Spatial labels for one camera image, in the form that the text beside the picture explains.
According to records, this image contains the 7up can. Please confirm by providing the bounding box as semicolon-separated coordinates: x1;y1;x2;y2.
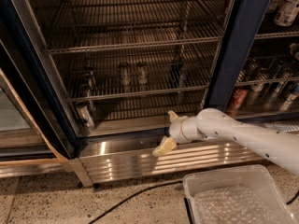
119;63;131;86

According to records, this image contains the blue white can right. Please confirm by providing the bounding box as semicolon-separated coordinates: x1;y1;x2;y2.
279;83;299;111

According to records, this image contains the steel fridge base grille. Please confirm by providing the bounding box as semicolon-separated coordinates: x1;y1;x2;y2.
76;128;265;187

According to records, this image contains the upper wire shelf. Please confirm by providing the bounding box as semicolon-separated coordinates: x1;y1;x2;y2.
45;0;226;54

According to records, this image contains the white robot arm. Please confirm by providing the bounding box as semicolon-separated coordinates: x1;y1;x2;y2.
152;108;299;175

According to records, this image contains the red can behind glass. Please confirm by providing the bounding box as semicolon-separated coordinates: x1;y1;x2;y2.
226;88;249;116

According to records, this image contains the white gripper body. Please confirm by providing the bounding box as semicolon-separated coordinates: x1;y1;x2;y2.
169;116;203;144

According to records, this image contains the white can top right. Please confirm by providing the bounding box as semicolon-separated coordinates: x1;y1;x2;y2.
274;0;299;27

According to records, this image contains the bubble wrap sheet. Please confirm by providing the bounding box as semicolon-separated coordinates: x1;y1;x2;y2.
194;186;280;224

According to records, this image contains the lower wire shelf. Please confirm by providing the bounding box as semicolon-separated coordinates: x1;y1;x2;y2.
66;51;216;104

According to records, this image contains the black floor cable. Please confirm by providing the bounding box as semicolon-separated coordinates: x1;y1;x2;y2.
88;180;184;224

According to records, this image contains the wire shelf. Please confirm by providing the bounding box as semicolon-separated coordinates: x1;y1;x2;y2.
66;51;216;104
45;0;226;54

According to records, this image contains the clear plastic bin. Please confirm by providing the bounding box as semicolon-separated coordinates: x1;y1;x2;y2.
183;165;298;224

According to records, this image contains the dark blue fridge door frame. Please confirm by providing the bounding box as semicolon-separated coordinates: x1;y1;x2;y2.
204;0;271;111

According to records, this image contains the open glass fridge door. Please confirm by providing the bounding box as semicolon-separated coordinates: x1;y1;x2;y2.
0;0;77;161

